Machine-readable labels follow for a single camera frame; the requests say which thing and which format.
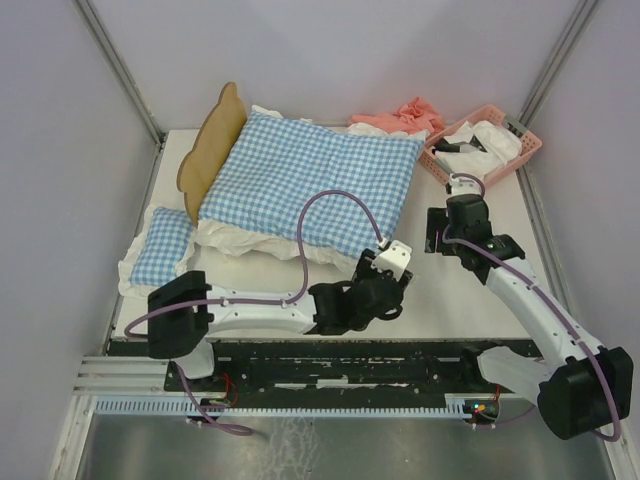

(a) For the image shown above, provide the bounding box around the blue checkered mattress cushion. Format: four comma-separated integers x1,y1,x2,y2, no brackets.
195,106,427,272

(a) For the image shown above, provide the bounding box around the wooden pet bed frame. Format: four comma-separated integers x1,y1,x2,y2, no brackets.
176,82,247,226

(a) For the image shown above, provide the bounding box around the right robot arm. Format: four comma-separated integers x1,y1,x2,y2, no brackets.
425,194,634,442

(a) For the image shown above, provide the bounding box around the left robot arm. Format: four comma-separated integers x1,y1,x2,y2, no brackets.
147,241,413,390

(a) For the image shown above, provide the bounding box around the black white object in basket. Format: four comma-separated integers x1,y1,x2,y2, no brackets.
432,135,487,153

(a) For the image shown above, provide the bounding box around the white cloth in basket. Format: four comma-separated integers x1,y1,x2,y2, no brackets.
432,120,522,180

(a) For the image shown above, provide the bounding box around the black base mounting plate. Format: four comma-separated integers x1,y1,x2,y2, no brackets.
188,339,541,402

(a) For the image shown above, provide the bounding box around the pink plastic basket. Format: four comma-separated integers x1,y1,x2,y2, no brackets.
419,105,542,187

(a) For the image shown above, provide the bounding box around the pink crumpled cloth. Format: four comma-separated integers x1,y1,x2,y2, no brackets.
349,97,446,134

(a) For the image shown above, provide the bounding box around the small blue checkered pillow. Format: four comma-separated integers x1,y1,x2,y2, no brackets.
118,204,195,298

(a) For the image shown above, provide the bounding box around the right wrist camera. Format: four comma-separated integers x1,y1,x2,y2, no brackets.
445,173,485,197

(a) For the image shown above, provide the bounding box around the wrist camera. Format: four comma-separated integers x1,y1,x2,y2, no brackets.
445,173,485,197
372,240,412,281

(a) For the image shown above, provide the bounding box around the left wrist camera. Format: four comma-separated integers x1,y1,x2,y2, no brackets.
372,240,412,281

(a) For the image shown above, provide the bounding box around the right aluminium corner post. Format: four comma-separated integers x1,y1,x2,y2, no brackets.
518,0,601,127

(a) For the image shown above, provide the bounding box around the aluminium corner post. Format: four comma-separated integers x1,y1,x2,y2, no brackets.
74,0,167,149
518,0,601,127

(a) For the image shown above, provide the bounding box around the white slotted cable duct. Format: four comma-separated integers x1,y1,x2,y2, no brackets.
92,394,495,420

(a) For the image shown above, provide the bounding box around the left aluminium corner post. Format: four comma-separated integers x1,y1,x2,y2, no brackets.
74,0,167,149

